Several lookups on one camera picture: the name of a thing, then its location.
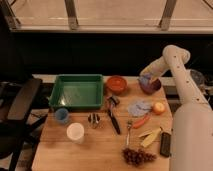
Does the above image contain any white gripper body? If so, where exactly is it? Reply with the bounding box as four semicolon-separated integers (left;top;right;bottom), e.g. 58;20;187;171
140;65;159;78

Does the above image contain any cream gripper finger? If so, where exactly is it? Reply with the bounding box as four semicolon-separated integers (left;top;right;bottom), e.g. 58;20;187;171
150;77;158;83

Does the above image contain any blue sponge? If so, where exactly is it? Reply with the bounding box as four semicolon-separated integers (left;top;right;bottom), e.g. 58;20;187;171
138;74;151;86

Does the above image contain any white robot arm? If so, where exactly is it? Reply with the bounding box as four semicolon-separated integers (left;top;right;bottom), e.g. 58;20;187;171
140;45;213;171

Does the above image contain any purple bowl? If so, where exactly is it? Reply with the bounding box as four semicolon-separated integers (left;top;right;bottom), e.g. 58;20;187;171
139;79;161;95

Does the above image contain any orange bowl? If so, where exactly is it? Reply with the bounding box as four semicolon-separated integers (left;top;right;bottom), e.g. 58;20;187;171
106;75;127;94

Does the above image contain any metal bowl with blue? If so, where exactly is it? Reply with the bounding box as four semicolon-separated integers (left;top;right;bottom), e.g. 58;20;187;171
190;69;205;87

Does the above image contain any red yellow apple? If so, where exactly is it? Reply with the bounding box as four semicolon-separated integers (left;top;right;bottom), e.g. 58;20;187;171
152;102;166;115

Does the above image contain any light blue cloth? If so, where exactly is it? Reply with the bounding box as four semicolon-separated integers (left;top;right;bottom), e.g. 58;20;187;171
127;100;151;117

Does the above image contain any orange carrot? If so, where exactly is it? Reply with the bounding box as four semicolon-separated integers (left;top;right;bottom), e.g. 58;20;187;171
132;115;150;129

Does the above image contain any silver fork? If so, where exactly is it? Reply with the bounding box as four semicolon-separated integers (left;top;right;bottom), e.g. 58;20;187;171
126;120;132;148

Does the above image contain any black rectangular block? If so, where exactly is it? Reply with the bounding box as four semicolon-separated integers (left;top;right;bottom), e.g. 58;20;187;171
160;132;171;157

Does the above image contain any small glass jar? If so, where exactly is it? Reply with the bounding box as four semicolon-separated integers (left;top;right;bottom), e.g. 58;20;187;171
88;113;100;129

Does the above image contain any bunch of red grapes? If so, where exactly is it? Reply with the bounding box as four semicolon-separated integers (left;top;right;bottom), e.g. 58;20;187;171
122;148;156;167

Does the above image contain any green plastic tray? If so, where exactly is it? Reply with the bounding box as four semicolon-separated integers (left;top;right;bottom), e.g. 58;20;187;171
49;74;104;110

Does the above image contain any white cup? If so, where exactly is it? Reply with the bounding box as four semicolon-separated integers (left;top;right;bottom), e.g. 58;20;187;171
66;123;85;144

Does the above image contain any small blue cup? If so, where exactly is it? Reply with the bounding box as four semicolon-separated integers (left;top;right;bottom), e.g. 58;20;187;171
54;108;69;124

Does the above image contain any black office chair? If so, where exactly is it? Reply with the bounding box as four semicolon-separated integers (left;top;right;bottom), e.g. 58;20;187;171
0;78;47;171

